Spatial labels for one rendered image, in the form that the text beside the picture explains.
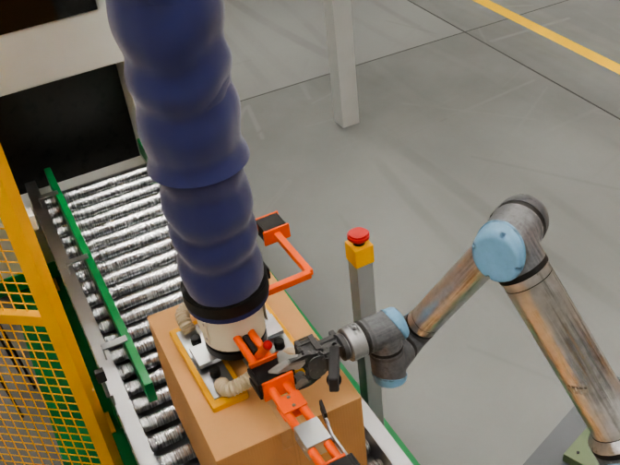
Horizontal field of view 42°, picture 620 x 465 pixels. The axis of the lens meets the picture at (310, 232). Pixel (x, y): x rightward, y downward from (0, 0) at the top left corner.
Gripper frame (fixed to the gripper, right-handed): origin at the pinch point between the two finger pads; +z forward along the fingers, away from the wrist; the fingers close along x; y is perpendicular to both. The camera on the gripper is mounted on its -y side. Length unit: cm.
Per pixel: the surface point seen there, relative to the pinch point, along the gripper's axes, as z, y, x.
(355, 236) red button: -48, 47, -6
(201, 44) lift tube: -3, 16, 81
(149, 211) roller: -10, 174, -55
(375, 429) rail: -32, 12, -51
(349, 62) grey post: -166, 272, -66
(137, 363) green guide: 24, 74, -45
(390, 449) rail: -32, 4, -51
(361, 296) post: -47, 45, -29
